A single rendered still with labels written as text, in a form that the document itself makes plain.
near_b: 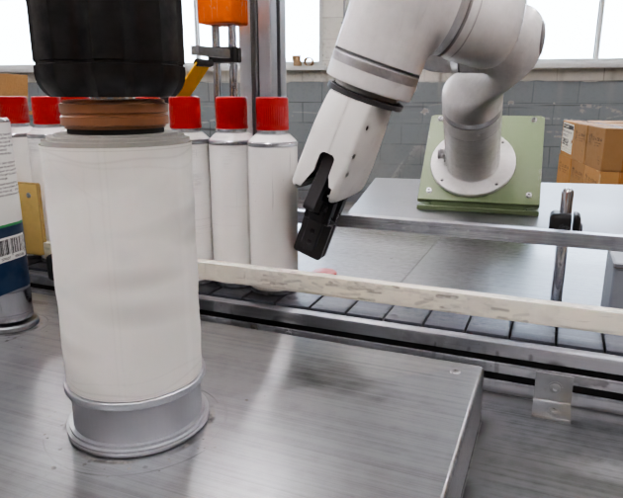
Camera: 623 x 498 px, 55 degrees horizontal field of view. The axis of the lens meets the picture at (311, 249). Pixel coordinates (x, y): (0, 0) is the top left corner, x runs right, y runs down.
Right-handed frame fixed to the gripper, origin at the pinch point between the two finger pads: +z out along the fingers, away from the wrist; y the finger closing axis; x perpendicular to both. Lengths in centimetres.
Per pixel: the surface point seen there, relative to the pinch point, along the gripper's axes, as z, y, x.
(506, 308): -3.3, 4.3, 19.9
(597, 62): -56, -568, 31
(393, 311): 2.8, 2.0, 10.8
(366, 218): -3.1, -3.2, 3.8
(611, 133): -10, -332, 50
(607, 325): -5.7, 4.3, 27.6
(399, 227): -3.7, -3.2, 7.3
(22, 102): 0.7, -0.3, -41.4
